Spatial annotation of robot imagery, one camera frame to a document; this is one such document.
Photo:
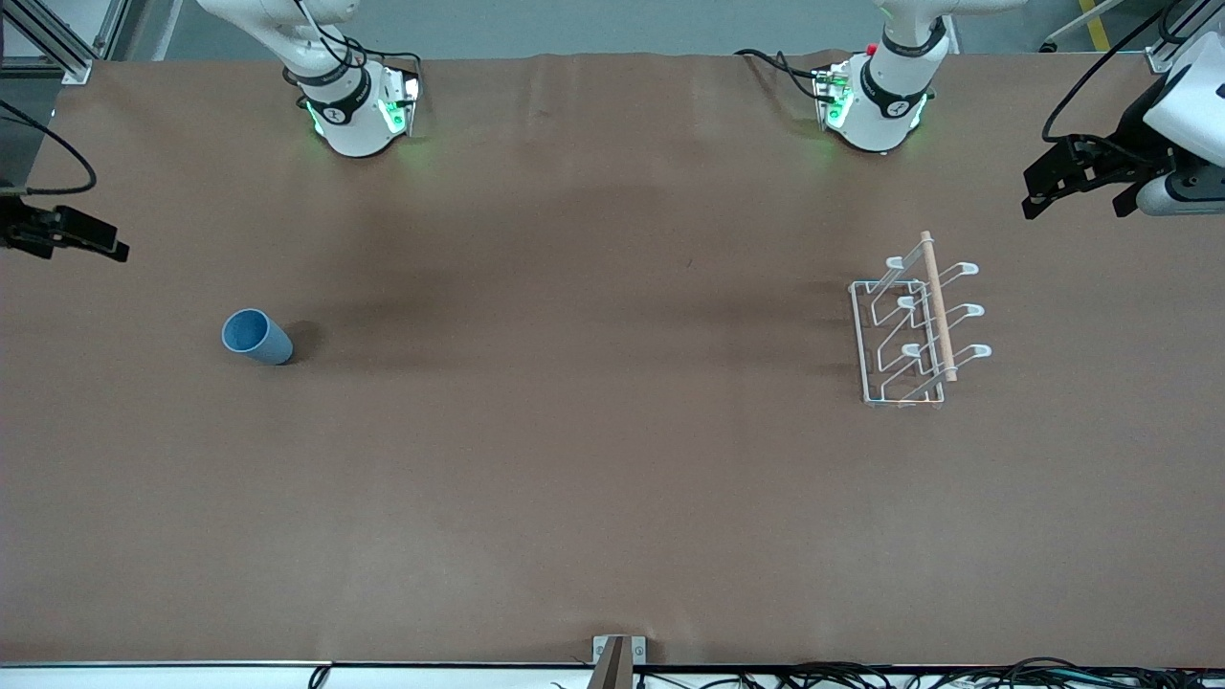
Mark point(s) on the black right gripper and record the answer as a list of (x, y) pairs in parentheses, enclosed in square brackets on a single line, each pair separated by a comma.
[(21, 231)]

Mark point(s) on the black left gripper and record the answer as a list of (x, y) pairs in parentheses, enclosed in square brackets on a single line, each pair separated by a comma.
[(1122, 157)]

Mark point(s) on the light blue plastic cup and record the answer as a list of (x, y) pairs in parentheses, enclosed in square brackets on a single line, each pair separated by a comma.
[(263, 343)]

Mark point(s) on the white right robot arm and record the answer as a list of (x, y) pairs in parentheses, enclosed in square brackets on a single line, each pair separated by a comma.
[(349, 120)]

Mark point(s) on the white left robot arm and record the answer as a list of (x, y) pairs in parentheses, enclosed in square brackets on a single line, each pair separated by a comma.
[(885, 86)]

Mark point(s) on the white slanted pole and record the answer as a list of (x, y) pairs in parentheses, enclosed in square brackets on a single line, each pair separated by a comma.
[(1086, 21)]

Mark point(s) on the brown table cover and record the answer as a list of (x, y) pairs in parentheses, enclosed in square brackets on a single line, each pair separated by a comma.
[(612, 478)]

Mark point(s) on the silver metal bracket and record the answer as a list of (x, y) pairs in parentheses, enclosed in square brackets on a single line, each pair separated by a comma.
[(639, 654)]

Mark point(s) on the camera mount post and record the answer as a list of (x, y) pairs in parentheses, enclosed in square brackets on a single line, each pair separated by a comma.
[(612, 670)]

